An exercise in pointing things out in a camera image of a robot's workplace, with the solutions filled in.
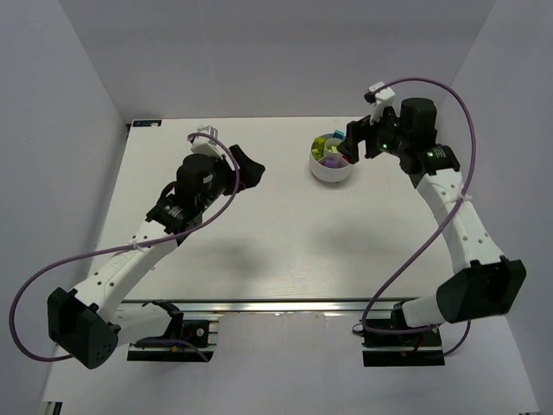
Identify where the lime small lego brick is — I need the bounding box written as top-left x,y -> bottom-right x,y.
311,149 -> 323,160

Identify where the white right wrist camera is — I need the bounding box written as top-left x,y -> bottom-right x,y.
364,81 -> 396,125

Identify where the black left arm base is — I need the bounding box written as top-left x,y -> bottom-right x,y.
127,300 -> 219,363

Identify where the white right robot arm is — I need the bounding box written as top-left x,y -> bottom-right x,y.
339,95 -> 526,334

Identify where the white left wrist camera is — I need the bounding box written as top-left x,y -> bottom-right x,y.
188,125 -> 226,159

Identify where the teal long lego brick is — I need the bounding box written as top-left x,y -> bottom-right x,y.
333,130 -> 346,141

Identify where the blue table label left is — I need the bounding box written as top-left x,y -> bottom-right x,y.
131,119 -> 162,128

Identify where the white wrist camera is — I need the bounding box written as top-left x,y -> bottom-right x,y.
364,81 -> 396,125
188,125 -> 226,159

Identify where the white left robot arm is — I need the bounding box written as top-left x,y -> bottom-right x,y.
47,144 -> 265,369

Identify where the purple butterfly lego brick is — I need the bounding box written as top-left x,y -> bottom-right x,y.
324,158 -> 340,169

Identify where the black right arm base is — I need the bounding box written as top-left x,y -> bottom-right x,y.
352,322 -> 445,367

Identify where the lime curved lego brick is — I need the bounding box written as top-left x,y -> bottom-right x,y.
312,137 -> 327,152

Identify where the white round divided container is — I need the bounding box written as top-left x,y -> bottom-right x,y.
308,133 -> 353,183

